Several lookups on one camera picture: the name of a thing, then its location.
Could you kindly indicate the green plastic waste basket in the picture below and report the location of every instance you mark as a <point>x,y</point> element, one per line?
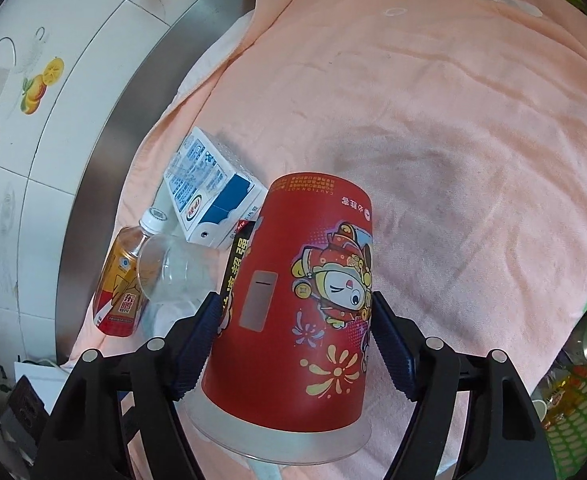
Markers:
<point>581,440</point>

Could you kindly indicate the clear plastic bottle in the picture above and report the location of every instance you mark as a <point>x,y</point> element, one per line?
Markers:
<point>178,270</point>

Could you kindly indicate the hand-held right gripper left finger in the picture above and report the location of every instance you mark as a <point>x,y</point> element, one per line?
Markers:
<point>196,350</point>

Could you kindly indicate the yellow red label drink bottle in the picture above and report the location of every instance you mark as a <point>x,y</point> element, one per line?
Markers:
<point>123,285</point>

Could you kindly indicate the yellow snack wrapper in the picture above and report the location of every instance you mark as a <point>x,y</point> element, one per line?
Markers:
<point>566,395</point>

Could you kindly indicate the red printed cup clear lid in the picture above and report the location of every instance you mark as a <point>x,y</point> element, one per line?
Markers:
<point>283,340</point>

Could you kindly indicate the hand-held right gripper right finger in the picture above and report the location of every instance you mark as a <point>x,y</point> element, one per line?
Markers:
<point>393,345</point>

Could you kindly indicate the blue white milk carton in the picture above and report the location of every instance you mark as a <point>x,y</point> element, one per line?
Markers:
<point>208,180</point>

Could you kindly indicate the pink cloud print towel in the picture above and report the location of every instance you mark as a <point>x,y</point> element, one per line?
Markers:
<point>448,135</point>

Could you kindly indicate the black snack packet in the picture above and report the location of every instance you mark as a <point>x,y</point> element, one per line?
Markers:
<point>236,260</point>

